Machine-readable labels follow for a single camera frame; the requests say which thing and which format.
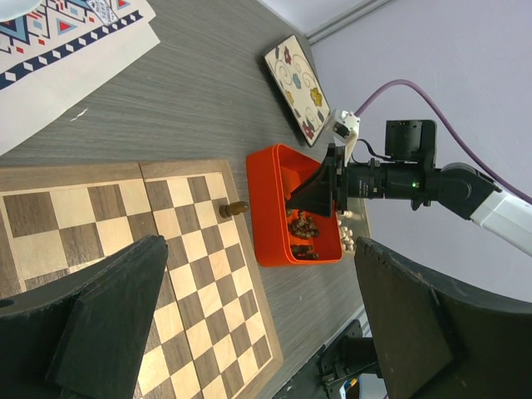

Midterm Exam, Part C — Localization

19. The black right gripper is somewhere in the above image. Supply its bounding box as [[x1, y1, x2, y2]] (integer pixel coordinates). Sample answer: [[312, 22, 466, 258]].
[[286, 143, 436, 218]]

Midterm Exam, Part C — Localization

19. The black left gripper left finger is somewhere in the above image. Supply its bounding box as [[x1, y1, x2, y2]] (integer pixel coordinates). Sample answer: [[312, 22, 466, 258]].
[[1, 235, 168, 398]]

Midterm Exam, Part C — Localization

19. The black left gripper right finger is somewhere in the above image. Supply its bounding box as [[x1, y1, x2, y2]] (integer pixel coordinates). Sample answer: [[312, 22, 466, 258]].
[[354, 237, 531, 398]]

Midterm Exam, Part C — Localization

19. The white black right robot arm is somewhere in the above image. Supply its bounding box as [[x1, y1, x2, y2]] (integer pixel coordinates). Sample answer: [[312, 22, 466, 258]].
[[286, 120, 531, 254]]

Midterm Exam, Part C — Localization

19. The dark chess piece cluster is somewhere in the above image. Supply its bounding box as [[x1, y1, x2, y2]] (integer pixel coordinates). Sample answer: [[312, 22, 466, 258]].
[[286, 209, 320, 260]]

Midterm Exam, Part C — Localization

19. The gold tray of light pieces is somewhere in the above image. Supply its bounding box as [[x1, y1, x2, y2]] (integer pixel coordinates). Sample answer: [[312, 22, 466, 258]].
[[337, 198, 372, 254]]

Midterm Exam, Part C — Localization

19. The wooden chess board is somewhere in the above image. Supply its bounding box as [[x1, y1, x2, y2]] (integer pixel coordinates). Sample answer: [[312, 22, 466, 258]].
[[1, 160, 283, 398]]

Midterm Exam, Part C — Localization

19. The orange plastic tray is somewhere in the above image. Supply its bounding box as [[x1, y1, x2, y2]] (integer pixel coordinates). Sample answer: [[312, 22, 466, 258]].
[[246, 144, 343, 267]]

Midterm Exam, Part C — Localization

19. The floral square plate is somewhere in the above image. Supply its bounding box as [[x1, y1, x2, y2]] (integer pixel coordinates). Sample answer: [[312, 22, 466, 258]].
[[264, 34, 331, 147]]

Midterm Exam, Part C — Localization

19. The patterned cloth placemat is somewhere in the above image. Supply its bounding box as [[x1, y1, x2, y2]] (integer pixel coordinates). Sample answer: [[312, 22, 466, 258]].
[[1, 1, 160, 153]]

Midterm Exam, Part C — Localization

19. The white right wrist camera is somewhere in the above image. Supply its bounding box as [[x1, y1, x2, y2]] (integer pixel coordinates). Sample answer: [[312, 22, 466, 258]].
[[330, 109, 360, 158]]

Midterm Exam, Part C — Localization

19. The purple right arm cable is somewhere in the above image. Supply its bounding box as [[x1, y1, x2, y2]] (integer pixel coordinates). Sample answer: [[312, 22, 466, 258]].
[[353, 79, 532, 207]]

